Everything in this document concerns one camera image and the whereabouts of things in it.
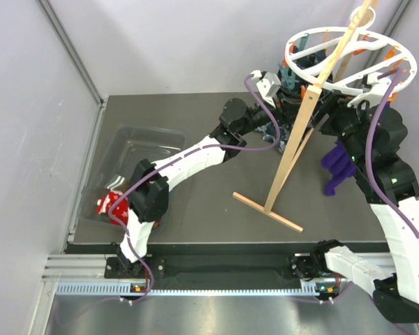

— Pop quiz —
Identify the wooden hanger stand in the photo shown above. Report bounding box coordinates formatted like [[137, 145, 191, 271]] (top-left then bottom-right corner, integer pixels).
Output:
[[233, 1, 378, 233]]

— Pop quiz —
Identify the red snowflake sock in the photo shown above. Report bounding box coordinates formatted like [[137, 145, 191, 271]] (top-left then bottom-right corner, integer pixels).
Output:
[[96, 190, 131, 227]]

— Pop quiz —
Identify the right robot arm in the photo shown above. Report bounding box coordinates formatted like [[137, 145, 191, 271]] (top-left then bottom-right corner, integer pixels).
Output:
[[311, 101, 419, 323]]

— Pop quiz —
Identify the white round sock hanger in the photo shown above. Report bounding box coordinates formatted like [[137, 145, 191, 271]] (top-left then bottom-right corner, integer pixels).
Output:
[[284, 10, 418, 105]]

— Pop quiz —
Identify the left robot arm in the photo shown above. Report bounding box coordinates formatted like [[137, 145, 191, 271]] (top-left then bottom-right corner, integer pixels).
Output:
[[108, 70, 282, 277]]

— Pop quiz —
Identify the dark patterned sock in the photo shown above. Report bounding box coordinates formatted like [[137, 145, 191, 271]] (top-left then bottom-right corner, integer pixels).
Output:
[[255, 50, 327, 154]]

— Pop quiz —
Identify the brown sock with stripes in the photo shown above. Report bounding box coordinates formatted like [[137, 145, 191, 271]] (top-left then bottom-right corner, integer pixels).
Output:
[[105, 174, 128, 192]]

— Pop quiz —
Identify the teal clothespin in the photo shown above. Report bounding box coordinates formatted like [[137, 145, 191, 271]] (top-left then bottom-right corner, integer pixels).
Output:
[[278, 63, 295, 91]]

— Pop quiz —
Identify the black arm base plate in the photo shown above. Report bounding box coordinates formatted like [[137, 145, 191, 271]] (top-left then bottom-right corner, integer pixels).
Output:
[[105, 253, 332, 280]]

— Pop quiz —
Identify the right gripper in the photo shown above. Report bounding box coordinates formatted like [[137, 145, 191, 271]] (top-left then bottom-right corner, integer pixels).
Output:
[[303, 89, 375, 167]]

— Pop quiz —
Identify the orange clothespin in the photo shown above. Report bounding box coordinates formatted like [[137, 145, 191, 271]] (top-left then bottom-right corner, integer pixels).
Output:
[[383, 47, 404, 67]]

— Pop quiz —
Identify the purple sock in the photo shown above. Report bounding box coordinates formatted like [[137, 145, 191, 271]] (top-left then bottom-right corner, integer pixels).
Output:
[[321, 140, 355, 196]]

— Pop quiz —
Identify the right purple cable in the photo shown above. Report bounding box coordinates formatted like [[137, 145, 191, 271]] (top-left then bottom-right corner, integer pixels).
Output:
[[366, 68, 419, 259]]

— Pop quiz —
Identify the clear plastic bin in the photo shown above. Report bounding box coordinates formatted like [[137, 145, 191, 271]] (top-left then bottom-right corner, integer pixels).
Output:
[[78, 124, 186, 232]]

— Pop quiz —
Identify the brown sock in bin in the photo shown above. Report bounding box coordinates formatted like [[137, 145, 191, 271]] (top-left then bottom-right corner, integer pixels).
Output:
[[152, 218, 162, 232]]

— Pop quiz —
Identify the aluminium frame rail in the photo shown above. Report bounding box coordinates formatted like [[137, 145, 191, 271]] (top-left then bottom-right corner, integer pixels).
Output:
[[27, 253, 419, 335]]

